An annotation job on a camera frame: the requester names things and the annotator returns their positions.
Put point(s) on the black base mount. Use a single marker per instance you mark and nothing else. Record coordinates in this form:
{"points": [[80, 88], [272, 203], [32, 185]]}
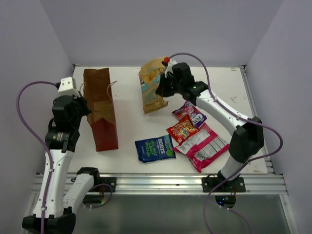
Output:
{"points": [[212, 182], [102, 184]]}

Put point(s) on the pink foil snack bag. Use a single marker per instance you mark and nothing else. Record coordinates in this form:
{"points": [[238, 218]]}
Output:
{"points": [[203, 148]]}

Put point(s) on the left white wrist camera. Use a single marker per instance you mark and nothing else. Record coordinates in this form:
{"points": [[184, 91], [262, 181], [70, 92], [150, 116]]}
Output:
{"points": [[68, 87]]}

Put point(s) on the aluminium rail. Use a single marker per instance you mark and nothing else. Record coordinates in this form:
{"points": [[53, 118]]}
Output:
{"points": [[264, 150], [192, 184]]}

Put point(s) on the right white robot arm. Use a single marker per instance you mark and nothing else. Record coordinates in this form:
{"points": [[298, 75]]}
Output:
{"points": [[247, 134]]}

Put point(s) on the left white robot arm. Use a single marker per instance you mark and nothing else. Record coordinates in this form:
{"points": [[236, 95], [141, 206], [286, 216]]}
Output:
{"points": [[55, 211]]}

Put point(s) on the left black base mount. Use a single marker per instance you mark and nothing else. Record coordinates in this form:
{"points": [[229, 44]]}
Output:
{"points": [[102, 184]]}

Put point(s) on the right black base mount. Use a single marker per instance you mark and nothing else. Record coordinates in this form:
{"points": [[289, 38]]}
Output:
{"points": [[212, 182]]}

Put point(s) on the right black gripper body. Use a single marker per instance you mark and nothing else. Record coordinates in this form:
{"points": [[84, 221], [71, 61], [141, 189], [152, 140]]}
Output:
{"points": [[178, 87]]}

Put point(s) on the tan kettle chips bag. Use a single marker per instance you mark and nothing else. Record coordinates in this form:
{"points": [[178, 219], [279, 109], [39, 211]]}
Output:
{"points": [[149, 76]]}

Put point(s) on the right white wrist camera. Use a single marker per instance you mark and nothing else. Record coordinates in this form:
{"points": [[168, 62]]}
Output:
{"points": [[168, 64]]}

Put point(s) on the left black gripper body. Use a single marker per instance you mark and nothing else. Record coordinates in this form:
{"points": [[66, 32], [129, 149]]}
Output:
{"points": [[76, 118]]}

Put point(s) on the purple candy packet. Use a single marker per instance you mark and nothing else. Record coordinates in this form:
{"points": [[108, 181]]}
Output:
{"points": [[188, 109]]}

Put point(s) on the aluminium right side rail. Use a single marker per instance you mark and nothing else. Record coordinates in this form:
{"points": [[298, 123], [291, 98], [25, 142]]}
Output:
{"points": [[264, 150]]}

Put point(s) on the red snack packet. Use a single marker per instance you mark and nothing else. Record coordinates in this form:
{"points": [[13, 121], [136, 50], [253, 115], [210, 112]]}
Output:
{"points": [[183, 130]]}

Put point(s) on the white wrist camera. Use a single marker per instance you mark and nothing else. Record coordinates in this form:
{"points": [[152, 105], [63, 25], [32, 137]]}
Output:
{"points": [[68, 87], [168, 64]]}

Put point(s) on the blue Burts crisps bag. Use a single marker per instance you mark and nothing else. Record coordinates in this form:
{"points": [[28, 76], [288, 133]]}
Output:
{"points": [[155, 149]]}

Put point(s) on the aluminium front rail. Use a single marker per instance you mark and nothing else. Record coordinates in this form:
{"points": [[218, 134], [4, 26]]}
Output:
{"points": [[192, 184]]}

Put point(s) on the red paper bag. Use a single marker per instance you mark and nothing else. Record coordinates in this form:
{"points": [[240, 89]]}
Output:
{"points": [[102, 120]]}

